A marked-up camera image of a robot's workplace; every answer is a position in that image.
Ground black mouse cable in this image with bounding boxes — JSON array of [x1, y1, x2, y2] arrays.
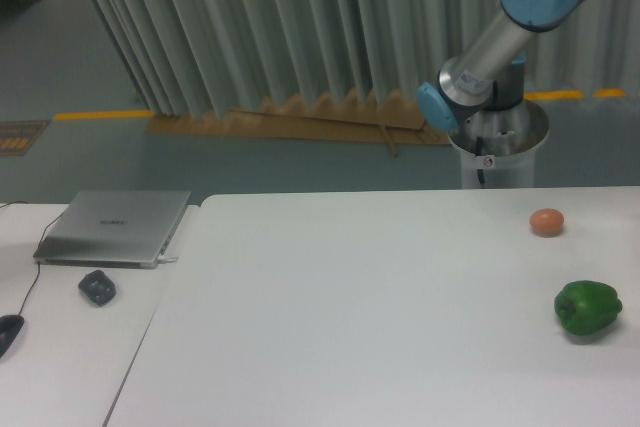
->
[[0, 200, 67, 317]]

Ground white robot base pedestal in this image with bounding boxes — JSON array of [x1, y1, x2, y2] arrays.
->
[[449, 100, 549, 189]]

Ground black computer mouse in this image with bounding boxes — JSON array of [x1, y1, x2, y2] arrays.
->
[[0, 314, 25, 357]]

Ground green bell pepper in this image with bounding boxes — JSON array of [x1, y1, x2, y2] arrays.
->
[[554, 280, 623, 336]]

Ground silver closed laptop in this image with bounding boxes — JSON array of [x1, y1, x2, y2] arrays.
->
[[33, 190, 191, 268]]

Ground white usb plug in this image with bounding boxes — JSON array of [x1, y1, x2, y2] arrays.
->
[[157, 255, 178, 264]]

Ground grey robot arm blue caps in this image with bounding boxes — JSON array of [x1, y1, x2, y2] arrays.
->
[[417, 0, 586, 132]]

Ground brown cardboard sheet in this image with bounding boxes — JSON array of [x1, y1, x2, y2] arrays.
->
[[146, 89, 450, 155]]

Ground brown egg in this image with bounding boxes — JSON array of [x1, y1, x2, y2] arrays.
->
[[529, 208, 564, 237]]

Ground small black remote controller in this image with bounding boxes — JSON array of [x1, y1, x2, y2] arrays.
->
[[78, 270, 117, 307]]

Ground grey pleated curtain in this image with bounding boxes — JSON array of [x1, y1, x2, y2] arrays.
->
[[64, 0, 640, 116]]

